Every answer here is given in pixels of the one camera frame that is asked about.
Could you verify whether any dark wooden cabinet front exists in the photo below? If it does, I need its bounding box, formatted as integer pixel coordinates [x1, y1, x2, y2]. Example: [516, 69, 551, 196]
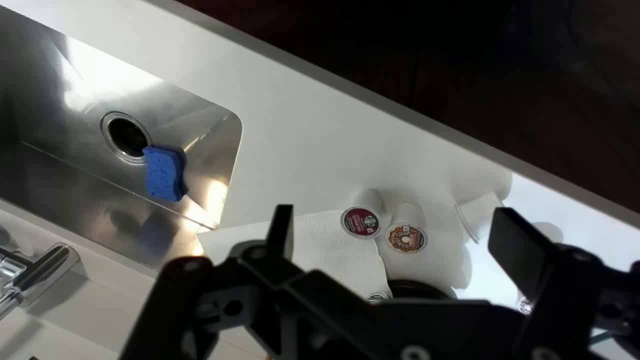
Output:
[152, 0, 640, 216]

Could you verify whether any chrome faucet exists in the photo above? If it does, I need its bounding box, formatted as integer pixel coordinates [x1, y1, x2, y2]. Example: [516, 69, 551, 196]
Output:
[0, 242, 77, 319]

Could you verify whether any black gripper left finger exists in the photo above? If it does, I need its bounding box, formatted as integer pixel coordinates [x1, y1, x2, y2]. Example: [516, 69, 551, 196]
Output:
[119, 202, 317, 360]

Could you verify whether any white capsule orange ring lid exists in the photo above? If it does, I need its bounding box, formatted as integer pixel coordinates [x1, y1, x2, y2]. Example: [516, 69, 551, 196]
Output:
[387, 198, 429, 256]

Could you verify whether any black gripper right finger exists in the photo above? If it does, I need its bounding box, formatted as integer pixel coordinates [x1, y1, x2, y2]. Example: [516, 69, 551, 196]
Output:
[486, 205, 640, 360]

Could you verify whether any stainless steel sink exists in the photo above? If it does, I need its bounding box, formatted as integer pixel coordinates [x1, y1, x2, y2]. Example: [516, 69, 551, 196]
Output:
[0, 4, 247, 278]

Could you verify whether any white paper towel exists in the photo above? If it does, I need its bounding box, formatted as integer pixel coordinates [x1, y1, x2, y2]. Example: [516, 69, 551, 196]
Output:
[333, 157, 516, 298]

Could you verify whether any blue sponge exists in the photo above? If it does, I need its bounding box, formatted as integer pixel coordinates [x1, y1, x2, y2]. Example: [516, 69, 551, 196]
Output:
[140, 144, 190, 203]

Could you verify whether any sink drain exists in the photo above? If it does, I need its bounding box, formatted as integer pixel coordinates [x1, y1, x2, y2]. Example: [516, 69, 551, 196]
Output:
[99, 108, 155, 162]

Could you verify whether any white capsule pink lid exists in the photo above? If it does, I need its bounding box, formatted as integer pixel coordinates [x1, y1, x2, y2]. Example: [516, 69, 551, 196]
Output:
[341, 188, 397, 240]

